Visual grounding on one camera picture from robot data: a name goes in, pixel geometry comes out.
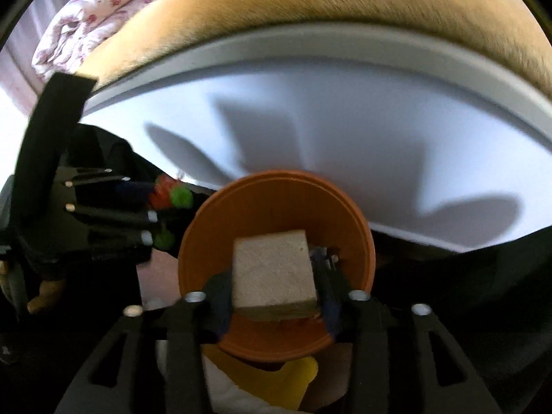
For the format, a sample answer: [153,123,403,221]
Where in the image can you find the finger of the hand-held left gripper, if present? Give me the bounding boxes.
[65,203,158,251]
[65,166,158,203]

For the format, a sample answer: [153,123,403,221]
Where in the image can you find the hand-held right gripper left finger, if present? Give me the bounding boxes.
[54,273,236,414]

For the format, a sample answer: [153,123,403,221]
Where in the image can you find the red toy car green wheels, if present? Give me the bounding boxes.
[149,175,195,251]

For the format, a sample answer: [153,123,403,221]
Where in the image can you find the white floral quilt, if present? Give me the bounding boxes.
[32,0,193,80]

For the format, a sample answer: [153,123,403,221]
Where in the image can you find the white plastic bin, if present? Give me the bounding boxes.
[80,21,552,255]

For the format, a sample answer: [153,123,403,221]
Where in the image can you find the orange plastic bowl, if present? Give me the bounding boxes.
[178,170,377,362]

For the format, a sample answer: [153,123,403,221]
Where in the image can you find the white plastic bag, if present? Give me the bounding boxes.
[155,341,277,414]

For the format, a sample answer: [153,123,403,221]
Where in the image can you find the yellow snack wrapper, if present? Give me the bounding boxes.
[203,345,319,410]

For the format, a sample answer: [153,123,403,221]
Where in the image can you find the beige foam block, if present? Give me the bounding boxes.
[232,229,317,322]

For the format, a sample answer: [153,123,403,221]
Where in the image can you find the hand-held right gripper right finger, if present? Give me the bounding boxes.
[310,246,503,414]

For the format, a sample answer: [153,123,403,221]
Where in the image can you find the person's left hand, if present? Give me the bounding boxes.
[26,278,67,315]

